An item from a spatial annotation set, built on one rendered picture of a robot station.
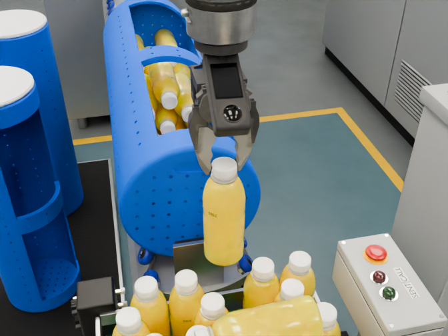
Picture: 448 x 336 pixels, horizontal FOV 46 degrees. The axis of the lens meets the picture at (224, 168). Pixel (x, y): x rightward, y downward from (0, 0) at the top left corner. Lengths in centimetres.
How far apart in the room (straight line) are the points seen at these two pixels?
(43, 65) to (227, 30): 156
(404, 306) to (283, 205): 189
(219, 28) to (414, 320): 53
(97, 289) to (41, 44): 129
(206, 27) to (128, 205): 46
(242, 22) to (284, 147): 253
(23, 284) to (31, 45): 87
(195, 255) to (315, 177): 197
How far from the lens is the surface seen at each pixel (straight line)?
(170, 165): 97
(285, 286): 91
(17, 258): 196
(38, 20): 219
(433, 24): 303
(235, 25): 65
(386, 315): 88
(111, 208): 253
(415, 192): 166
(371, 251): 96
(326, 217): 270
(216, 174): 77
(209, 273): 109
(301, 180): 292
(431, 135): 155
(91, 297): 103
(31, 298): 211
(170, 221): 105
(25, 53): 211
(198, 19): 66
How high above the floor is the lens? 177
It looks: 36 degrees down
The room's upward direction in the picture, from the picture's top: straight up
